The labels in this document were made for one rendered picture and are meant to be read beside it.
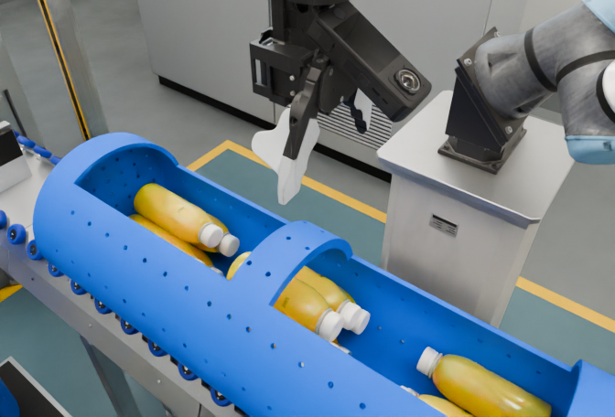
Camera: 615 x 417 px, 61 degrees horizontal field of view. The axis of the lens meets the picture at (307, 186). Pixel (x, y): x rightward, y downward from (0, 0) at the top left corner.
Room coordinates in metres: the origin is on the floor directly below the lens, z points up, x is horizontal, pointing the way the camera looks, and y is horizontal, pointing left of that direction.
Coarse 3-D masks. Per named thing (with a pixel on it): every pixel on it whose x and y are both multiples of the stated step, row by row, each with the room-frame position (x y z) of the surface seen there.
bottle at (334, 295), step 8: (304, 272) 0.53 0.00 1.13; (312, 272) 0.53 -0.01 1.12; (304, 280) 0.51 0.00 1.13; (312, 280) 0.51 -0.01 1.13; (320, 280) 0.51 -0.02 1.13; (328, 280) 0.52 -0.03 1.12; (320, 288) 0.50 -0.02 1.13; (328, 288) 0.50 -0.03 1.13; (336, 288) 0.50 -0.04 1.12; (328, 296) 0.49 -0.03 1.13; (336, 296) 0.49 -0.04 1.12; (344, 296) 0.49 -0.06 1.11; (336, 304) 0.48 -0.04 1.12; (344, 304) 0.48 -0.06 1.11; (336, 312) 0.47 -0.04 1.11
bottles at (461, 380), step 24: (168, 240) 0.64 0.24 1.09; (432, 360) 0.42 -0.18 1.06; (456, 360) 0.41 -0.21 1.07; (456, 384) 0.38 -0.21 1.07; (480, 384) 0.37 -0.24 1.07; (504, 384) 0.37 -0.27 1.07; (456, 408) 0.34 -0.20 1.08; (480, 408) 0.35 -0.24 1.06; (504, 408) 0.34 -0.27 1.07; (528, 408) 0.34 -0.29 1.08
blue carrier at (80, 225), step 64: (64, 192) 0.63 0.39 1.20; (128, 192) 0.77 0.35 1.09; (192, 192) 0.79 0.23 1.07; (64, 256) 0.57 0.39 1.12; (128, 256) 0.51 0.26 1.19; (256, 256) 0.47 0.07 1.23; (320, 256) 0.60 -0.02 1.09; (128, 320) 0.48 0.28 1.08; (192, 320) 0.41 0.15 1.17; (256, 320) 0.39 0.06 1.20; (384, 320) 0.51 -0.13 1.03; (448, 320) 0.47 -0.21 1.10; (256, 384) 0.34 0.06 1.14; (320, 384) 0.31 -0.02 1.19; (384, 384) 0.30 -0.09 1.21; (576, 384) 0.36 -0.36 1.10
